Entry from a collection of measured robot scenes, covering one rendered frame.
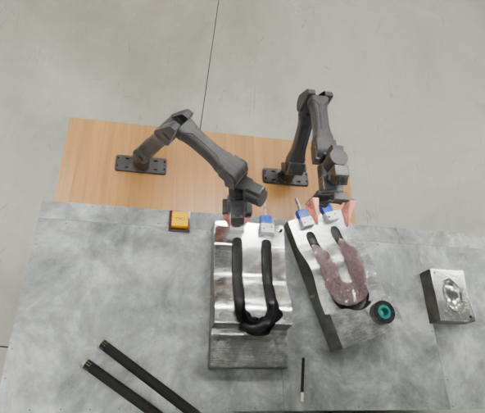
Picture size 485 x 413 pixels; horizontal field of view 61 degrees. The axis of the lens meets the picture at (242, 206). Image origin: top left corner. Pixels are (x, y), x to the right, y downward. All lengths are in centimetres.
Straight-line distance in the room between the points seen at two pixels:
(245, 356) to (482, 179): 257
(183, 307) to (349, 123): 213
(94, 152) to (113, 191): 19
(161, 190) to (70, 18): 206
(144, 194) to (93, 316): 49
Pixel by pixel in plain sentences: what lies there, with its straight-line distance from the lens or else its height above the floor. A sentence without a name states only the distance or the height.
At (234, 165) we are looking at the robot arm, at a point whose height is 120.
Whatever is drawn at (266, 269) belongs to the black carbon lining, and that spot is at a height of 88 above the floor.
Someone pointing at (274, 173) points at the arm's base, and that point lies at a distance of 176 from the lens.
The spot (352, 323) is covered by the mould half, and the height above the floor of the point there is 91.
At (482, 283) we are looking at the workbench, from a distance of 203.
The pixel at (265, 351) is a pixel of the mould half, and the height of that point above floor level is 86.
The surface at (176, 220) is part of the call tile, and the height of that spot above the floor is 84.
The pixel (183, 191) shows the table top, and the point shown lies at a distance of 166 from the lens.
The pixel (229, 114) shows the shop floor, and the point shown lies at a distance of 294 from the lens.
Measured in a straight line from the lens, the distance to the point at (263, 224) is 152.
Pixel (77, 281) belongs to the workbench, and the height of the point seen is 80.
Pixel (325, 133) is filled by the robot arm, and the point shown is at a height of 123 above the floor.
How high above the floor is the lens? 226
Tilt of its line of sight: 62 degrees down
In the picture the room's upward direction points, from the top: 25 degrees clockwise
